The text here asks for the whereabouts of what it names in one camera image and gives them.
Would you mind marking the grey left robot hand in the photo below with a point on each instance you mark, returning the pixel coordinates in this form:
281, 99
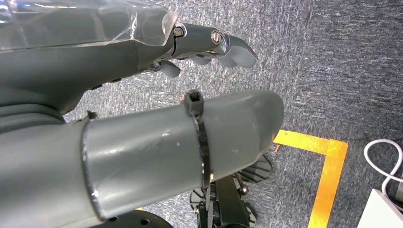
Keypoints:
63, 72

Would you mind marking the yellow floor tape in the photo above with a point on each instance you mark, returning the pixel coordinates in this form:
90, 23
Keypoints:
330, 179

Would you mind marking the white box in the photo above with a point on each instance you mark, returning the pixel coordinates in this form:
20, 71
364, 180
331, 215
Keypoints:
381, 214

